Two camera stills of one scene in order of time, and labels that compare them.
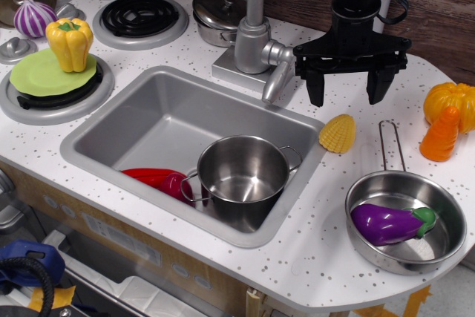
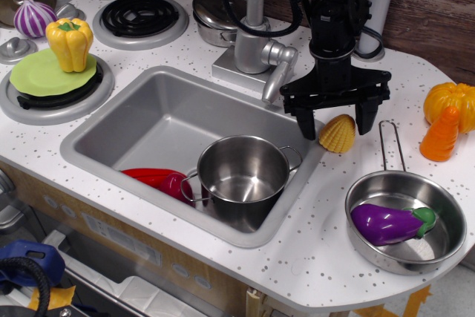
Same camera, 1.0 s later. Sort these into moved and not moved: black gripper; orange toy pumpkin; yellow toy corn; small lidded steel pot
Moved: black gripper
Not moved: orange toy pumpkin; small lidded steel pot; yellow toy corn
